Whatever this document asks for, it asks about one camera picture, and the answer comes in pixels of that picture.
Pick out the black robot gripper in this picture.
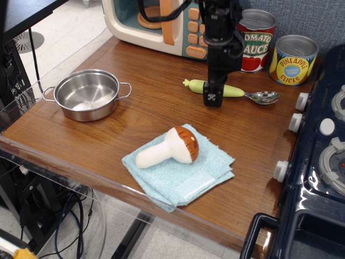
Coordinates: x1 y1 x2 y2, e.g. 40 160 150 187
198 1 244 107

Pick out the green handled metal spoon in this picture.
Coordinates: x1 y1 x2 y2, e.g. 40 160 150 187
182 79 280 105

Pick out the toy microwave oven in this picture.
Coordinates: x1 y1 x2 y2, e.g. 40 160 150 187
102 1 208 60

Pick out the plush mushroom toy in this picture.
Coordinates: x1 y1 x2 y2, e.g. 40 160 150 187
135 126 199 169

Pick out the tomato sauce can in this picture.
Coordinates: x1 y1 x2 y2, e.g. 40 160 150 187
237 9 277 72

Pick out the pineapple slices can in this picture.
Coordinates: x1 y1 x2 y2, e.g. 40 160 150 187
269 35 319 86

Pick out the white stove knob middle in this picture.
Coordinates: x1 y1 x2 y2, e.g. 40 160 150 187
288 113 303 133

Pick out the white stove knob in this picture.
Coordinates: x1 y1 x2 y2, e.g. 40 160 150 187
288 113 303 133
273 160 289 183
295 92 309 112

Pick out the white stove knob upper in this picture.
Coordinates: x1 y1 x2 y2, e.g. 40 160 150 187
295 92 309 112

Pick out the light blue folded cloth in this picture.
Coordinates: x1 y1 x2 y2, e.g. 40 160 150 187
122 124 234 213

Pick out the white stove knob lower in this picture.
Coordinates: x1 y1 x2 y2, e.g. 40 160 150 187
273 160 289 183

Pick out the stainless steel pot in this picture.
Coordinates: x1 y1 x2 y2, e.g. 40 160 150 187
42 69 132 122

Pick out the dark blue toy stove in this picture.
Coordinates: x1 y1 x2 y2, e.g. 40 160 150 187
240 45 344 258

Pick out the black table leg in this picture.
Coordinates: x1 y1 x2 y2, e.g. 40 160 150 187
111 219 147 259

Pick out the round floor vent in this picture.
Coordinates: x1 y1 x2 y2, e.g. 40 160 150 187
14 31 45 54

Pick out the black desk at left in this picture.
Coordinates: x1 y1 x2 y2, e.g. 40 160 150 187
2 0 67 44

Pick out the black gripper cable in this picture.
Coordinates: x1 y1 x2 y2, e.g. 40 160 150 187
136 0 194 23

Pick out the blue cable under table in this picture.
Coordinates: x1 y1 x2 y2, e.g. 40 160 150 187
54 193 84 259

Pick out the black cable under table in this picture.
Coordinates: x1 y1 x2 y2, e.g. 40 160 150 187
39 188 95 259

